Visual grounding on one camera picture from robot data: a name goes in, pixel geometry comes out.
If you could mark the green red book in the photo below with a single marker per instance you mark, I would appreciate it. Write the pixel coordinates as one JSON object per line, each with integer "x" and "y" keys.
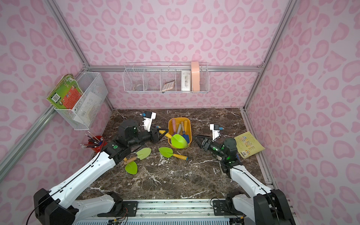
{"x": 66, "y": 94}

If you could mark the green shovel wooden handle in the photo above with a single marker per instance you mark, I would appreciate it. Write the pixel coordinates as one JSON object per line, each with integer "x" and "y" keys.
{"x": 141, "y": 154}

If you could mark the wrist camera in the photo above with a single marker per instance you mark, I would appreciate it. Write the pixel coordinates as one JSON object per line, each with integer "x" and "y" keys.
{"x": 215, "y": 128}
{"x": 148, "y": 117}

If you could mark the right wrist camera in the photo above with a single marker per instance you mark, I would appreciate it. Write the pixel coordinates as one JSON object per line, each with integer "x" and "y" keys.
{"x": 215, "y": 128}

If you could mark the small calculator on shelf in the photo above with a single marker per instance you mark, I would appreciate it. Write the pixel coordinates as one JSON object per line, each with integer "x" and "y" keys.
{"x": 168, "y": 86}

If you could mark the white box on shelf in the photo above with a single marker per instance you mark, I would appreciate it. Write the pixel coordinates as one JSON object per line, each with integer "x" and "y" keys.
{"x": 185, "y": 81}

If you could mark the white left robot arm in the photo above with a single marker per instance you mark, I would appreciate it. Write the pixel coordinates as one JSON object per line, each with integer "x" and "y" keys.
{"x": 59, "y": 205}

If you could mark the white wire wall shelf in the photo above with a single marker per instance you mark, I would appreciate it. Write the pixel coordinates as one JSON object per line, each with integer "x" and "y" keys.
{"x": 150, "y": 77}

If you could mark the green shovel blue-tipped handle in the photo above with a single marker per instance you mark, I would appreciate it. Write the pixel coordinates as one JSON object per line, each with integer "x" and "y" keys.
{"x": 168, "y": 152}

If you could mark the orange storage box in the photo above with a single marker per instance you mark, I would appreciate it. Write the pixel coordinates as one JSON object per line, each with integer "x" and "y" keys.
{"x": 178, "y": 121}

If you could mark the light blue shovel white handle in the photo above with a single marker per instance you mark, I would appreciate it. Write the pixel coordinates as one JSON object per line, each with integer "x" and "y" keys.
{"x": 179, "y": 130}

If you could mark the white mesh wall basket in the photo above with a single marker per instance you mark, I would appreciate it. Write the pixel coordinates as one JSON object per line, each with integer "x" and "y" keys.
{"x": 88, "y": 82}

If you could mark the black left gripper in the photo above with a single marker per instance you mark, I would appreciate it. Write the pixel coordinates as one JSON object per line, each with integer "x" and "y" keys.
{"x": 154, "y": 135}

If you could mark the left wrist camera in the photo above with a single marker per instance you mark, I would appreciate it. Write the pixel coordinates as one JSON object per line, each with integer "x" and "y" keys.
{"x": 148, "y": 117}

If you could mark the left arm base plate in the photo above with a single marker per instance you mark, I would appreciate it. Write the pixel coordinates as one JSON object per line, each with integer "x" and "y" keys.
{"x": 122, "y": 209}

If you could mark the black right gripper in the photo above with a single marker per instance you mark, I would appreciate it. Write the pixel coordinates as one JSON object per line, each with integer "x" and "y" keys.
{"x": 208, "y": 143}

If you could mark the pink box on shelf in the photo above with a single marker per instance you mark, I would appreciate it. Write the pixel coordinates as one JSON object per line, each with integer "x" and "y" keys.
{"x": 195, "y": 76}

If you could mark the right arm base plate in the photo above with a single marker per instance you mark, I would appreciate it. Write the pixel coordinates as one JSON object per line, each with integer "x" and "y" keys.
{"x": 220, "y": 208}

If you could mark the white paper in basket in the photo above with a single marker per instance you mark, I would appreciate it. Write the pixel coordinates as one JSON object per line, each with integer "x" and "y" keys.
{"x": 87, "y": 110}

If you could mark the red pen cup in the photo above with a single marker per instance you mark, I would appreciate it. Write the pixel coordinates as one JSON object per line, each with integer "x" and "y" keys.
{"x": 97, "y": 144}

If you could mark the blue shovel wooden handle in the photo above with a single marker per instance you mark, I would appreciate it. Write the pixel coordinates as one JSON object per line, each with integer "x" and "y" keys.
{"x": 183, "y": 126}

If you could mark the green shovel yellow handle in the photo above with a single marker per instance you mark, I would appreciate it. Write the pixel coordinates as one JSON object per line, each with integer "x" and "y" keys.
{"x": 178, "y": 141}

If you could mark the yellow-green paper booklet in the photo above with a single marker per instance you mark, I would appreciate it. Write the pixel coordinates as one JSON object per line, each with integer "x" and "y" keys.
{"x": 247, "y": 145}

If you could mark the purple shovel pink handle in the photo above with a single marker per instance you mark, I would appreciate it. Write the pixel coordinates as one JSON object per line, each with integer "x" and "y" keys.
{"x": 174, "y": 128}

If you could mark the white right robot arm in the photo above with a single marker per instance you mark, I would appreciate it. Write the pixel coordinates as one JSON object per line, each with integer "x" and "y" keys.
{"x": 261, "y": 204}

